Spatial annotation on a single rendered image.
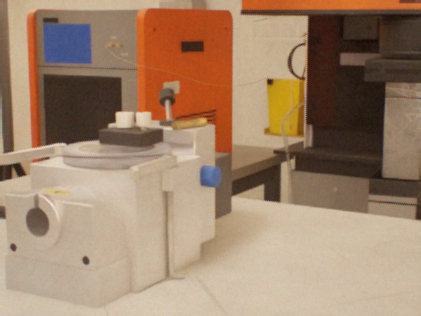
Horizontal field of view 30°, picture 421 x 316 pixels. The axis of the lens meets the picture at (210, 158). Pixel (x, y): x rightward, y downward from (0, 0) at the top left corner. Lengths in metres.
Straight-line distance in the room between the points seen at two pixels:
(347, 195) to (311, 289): 1.59
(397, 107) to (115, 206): 0.60
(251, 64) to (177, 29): 1.72
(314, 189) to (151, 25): 0.71
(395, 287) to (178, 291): 0.17
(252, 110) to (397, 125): 2.57
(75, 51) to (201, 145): 1.31
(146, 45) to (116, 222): 1.26
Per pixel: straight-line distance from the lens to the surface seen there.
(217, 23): 2.09
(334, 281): 0.62
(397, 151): 1.11
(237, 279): 0.62
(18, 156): 0.63
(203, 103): 2.04
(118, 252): 0.58
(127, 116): 0.65
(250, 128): 3.65
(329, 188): 2.20
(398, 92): 1.10
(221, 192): 0.74
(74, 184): 0.60
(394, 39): 1.09
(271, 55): 3.58
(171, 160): 0.59
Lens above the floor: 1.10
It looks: 10 degrees down
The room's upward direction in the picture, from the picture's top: straight up
